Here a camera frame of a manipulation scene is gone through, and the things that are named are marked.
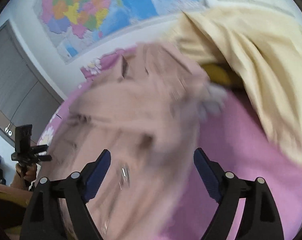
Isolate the dusty pink jacket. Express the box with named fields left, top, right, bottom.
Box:
left=40, top=43, right=226, bottom=239

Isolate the left hand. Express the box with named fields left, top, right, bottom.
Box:
left=10, top=163, right=37, bottom=191

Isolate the grey wooden door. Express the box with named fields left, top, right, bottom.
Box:
left=0, top=21, right=63, bottom=145

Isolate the mustard brown garment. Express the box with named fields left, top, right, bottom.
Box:
left=201, top=64, right=244, bottom=88

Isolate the cream yellow garment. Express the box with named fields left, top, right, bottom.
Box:
left=164, top=6, right=302, bottom=167

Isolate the silver door handle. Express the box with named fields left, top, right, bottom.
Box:
left=4, top=124, right=12, bottom=137

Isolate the colourful wall map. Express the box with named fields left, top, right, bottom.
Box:
left=33, top=0, right=202, bottom=63

